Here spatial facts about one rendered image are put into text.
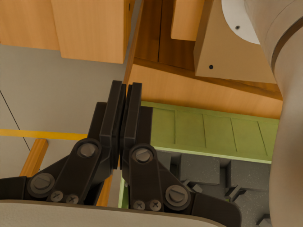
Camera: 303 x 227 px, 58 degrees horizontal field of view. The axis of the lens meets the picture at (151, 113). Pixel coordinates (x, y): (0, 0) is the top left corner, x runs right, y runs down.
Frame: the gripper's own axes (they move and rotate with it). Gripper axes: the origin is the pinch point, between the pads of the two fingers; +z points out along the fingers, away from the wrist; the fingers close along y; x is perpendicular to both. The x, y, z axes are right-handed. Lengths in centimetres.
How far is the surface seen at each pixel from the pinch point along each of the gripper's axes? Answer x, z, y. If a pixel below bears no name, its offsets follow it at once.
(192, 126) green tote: -48, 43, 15
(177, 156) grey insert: -66, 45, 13
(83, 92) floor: -120, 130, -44
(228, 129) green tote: -48, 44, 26
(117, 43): -20.7, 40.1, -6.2
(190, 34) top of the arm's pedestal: -20, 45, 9
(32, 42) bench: -24, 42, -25
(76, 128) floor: -160, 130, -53
